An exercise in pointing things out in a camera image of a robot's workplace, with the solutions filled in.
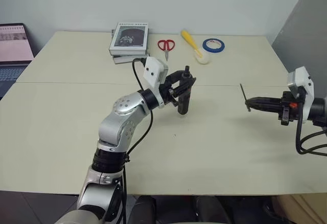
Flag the grey photo cover book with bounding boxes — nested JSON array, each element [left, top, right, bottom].
[[108, 22, 150, 55]]

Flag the thin metal screwdriver bit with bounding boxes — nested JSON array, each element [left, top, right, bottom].
[[240, 83, 252, 113]]

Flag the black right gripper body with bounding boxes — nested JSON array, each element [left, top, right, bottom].
[[276, 91, 307, 126]]

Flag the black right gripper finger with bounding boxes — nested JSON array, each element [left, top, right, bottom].
[[245, 96, 284, 105], [246, 104, 284, 113]]

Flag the black electric screwdriver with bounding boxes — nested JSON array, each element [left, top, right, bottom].
[[177, 65, 198, 117]]

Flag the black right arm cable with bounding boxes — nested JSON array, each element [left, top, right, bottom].
[[295, 115, 327, 156]]

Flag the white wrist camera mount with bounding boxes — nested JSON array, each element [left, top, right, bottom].
[[142, 57, 170, 108], [286, 66, 315, 124]]

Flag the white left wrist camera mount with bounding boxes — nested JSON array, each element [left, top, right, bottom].
[[142, 57, 170, 108]]

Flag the red handled scissors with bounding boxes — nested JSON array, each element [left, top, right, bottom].
[[157, 39, 176, 62]]

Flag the yellow handled white brush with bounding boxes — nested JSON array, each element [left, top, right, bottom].
[[180, 30, 213, 66]]

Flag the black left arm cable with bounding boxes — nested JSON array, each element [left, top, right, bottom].
[[131, 58, 154, 224]]

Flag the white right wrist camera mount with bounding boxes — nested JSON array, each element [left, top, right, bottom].
[[286, 66, 315, 124]]

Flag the open grey laptop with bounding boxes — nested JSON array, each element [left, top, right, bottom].
[[0, 23, 35, 101]]

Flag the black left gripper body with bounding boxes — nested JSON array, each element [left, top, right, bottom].
[[160, 75, 180, 107]]

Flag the blue tape roll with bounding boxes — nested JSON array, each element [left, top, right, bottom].
[[202, 38, 226, 54]]

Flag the stack of books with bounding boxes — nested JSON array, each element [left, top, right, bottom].
[[111, 28, 151, 65]]

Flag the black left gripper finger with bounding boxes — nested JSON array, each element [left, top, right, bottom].
[[173, 77, 198, 96], [166, 70, 186, 83]]

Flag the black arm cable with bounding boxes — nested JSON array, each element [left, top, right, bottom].
[[295, 115, 327, 156], [131, 58, 154, 224]]

